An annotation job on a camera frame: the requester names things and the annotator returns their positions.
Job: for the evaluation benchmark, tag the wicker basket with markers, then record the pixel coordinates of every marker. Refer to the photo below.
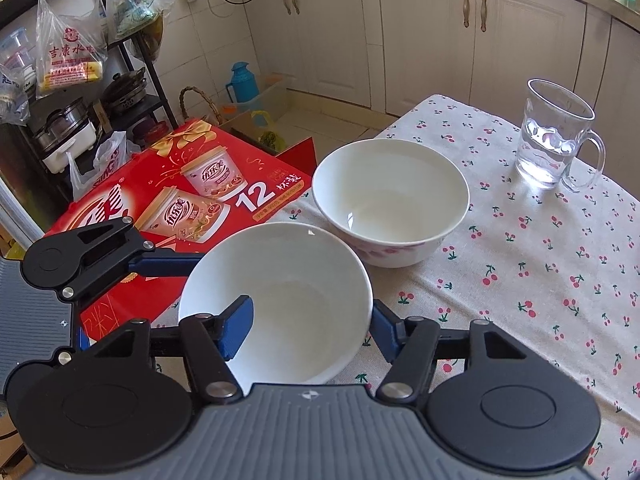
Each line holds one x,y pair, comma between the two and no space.
183,97

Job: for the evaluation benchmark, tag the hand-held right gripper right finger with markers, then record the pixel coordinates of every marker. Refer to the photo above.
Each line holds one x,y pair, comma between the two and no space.
385,330

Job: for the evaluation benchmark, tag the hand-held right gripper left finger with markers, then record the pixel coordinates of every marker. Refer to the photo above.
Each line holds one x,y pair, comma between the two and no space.
237,325

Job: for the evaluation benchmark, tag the red gift box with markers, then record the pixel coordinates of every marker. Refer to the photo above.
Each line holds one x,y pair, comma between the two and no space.
125,200

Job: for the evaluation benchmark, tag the clear storage bin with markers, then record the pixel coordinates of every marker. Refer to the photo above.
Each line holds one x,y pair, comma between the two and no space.
272,95

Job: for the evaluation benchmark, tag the white plastic bag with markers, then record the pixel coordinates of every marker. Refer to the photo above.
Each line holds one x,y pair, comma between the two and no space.
100,160

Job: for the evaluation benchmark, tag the blue thermos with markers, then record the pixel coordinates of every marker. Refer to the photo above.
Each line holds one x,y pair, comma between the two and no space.
242,85

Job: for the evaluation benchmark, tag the clear plastic bag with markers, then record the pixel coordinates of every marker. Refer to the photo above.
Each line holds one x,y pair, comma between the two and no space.
132,5

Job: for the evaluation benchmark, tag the black lidded pot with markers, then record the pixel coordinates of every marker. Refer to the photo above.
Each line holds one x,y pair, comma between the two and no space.
125,92

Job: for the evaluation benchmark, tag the clear glass mug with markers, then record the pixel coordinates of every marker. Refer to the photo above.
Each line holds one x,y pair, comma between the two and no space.
545,150

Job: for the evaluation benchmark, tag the steel steamer pot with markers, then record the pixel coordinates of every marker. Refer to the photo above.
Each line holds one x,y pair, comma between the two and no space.
62,122

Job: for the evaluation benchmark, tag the red print plastic bag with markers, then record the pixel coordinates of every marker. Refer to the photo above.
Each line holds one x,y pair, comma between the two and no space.
70,55

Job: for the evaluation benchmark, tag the bag of plastic containers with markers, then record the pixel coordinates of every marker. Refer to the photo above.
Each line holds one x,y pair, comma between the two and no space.
15,75

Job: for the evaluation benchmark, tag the white pink floral bowl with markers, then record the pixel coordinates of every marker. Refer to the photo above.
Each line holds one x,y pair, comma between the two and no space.
300,300
390,195

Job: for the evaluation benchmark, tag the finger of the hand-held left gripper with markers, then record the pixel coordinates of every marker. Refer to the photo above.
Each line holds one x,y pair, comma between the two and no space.
165,265

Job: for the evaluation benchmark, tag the cherry print tablecloth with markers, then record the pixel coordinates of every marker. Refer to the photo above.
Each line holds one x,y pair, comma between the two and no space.
500,285

